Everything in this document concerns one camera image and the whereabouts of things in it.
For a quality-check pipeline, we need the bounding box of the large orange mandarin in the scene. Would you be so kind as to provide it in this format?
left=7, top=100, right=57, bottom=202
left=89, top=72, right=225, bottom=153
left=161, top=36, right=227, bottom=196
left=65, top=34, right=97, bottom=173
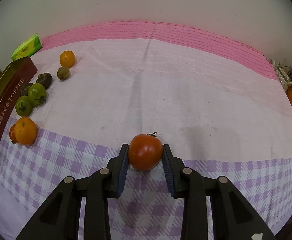
left=14, top=117, right=38, bottom=146

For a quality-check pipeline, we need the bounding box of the small red tomato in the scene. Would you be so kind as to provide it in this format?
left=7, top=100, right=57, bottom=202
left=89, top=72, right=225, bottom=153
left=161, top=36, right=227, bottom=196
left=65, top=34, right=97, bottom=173
left=9, top=125, right=17, bottom=144

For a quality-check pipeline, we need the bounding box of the green tomato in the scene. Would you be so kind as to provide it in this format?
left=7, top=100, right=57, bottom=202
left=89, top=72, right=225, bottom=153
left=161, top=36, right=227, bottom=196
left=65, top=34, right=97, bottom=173
left=27, top=83, right=47, bottom=107
left=15, top=95, right=34, bottom=117

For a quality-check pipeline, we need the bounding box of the dark brown passion fruit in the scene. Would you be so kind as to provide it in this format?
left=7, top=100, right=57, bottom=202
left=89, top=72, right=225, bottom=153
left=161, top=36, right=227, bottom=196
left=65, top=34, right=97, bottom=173
left=35, top=73, right=53, bottom=90

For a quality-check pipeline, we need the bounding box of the brown kiwi fruit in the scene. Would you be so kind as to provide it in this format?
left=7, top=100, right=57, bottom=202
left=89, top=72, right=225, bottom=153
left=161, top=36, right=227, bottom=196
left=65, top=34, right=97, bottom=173
left=57, top=67, right=70, bottom=81

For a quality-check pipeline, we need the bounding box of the small yellow orange fruit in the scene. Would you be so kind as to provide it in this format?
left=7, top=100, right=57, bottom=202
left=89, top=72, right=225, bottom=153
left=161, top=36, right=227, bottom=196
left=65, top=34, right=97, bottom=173
left=59, top=50, right=75, bottom=68

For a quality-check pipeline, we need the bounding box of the pink purple checked tablecloth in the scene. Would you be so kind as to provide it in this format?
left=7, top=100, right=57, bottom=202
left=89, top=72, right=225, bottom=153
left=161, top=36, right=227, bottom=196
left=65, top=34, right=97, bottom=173
left=0, top=22, right=292, bottom=239

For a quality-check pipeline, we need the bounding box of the red gold toffee tin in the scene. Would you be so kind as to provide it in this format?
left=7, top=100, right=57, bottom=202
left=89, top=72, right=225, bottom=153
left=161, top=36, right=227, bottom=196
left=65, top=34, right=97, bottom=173
left=0, top=57, right=38, bottom=141

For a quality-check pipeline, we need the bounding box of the clutter at right edge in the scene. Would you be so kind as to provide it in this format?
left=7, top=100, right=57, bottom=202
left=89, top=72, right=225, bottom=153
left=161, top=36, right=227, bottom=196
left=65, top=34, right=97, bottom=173
left=270, top=59, right=292, bottom=92

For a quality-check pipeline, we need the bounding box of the green tissue pack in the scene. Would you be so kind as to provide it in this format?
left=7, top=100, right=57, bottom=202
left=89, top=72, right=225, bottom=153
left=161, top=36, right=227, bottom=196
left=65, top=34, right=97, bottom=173
left=11, top=34, right=43, bottom=61

